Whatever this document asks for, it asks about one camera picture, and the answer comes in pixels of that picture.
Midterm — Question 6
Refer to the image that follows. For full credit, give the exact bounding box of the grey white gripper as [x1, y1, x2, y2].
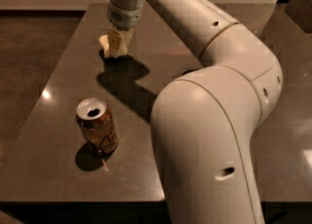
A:
[103, 1, 142, 57]

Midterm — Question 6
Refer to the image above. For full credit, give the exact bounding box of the pale yellow sponge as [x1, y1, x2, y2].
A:
[98, 34, 128, 59]

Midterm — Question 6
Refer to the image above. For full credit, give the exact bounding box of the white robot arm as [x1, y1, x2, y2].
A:
[100, 0, 283, 224]

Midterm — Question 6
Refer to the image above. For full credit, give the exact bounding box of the open orange soda can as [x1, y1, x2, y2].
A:
[76, 97, 118, 156]

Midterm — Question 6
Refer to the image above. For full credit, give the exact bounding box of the black snack bar wrapper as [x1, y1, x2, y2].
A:
[181, 69, 197, 75]

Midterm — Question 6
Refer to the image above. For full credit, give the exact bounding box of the dark box in corner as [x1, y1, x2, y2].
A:
[285, 0, 312, 33]

